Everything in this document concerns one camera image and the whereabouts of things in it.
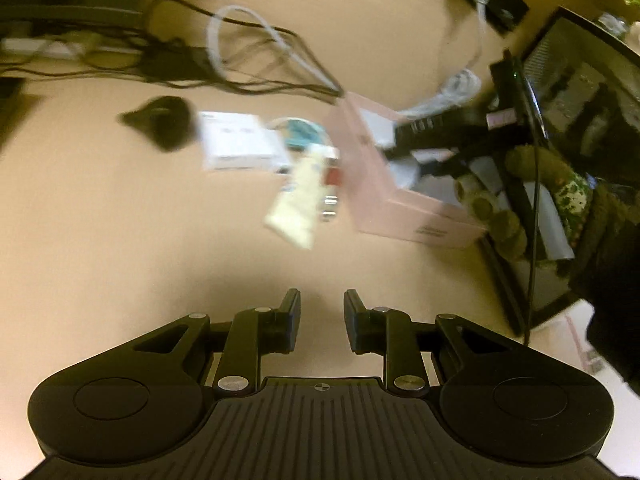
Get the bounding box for cream tube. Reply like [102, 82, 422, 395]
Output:
[264, 144, 326, 249]

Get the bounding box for small metal red item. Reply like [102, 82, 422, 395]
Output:
[320, 166, 342, 222]

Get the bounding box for white small carton box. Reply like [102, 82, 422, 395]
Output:
[198, 112, 292, 174]

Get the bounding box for pink cardboard box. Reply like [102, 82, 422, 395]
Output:
[324, 92, 485, 248]

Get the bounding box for black teardrop-shaped object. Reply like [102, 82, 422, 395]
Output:
[118, 96, 195, 153]

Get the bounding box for black power adapter brick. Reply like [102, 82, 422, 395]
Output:
[138, 46, 213, 82]

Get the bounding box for white power strip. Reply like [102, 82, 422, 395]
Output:
[1, 30, 137, 60]

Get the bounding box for coiled white cable bundle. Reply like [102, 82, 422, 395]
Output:
[399, 66, 484, 122]

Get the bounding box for white looped cable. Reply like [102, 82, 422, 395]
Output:
[206, 4, 346, 99]

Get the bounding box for black thin cable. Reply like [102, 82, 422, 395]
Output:
[0, 0, 346, 101]

